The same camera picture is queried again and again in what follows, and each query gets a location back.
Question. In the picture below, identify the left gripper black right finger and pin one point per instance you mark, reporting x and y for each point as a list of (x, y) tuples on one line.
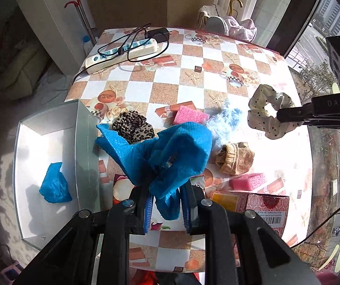
[(189, 208)]

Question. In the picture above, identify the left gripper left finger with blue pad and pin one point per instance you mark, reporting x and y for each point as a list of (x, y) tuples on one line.
[(148, 208)]

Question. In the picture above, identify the blue cloth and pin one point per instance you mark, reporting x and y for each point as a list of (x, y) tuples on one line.
[(54, 187), (163, 163)]

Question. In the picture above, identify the cream polka dot scrunchie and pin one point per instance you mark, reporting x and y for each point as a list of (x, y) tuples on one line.
[(260, 119)]

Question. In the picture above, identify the floral tissue pack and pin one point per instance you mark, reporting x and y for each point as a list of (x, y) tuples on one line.
[(138, 197)]

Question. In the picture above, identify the red bag under table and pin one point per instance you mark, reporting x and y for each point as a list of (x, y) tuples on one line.
[(142, 277)]

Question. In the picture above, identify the pink sponge lower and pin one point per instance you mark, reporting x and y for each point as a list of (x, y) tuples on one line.
[(247, 182)]

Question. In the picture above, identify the pink sponge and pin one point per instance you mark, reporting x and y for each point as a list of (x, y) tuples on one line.
[(247, 182), (187, 114)]

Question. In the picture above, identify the person's dark trouser leg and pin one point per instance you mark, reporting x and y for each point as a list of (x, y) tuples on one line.
[(166, 278)]

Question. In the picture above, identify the tan beige sock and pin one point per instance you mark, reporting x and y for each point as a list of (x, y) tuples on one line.
[(235, 159)]

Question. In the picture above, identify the red patterned tissue box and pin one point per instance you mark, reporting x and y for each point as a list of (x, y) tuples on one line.
[(273, 209)]

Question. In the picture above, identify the checkered plastic tablecloth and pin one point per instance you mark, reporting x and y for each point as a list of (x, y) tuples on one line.
[(210, 84)]

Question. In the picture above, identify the light blue fluffy scrunchie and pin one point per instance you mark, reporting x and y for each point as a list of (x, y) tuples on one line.
[(222, 124)]

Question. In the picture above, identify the pink sponge upper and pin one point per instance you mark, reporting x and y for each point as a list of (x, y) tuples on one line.
[(187, 114)]

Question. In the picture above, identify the leopard print scrunchie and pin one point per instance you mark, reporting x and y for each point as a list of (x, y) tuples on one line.
[(133, 127)]

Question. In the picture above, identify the grey storage box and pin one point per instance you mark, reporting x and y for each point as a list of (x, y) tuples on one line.
[(65, 133)]

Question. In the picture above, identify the chair with pink clothes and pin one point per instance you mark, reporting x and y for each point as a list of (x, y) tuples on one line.
[(212, 19)]

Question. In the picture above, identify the white power strip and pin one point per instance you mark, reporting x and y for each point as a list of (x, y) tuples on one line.
[(117, 55)]

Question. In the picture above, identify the black power adapter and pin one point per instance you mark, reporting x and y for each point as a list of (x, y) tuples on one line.
[(160, 35)]

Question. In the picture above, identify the plastic bottle blue cap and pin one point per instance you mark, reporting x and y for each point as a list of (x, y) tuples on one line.
[(87, 45)]

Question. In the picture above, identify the white cabinet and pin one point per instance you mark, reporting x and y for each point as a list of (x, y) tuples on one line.
[(59, 29)]

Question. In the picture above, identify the red handled pole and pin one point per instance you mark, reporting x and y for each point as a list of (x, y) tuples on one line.
[(82, 15)]

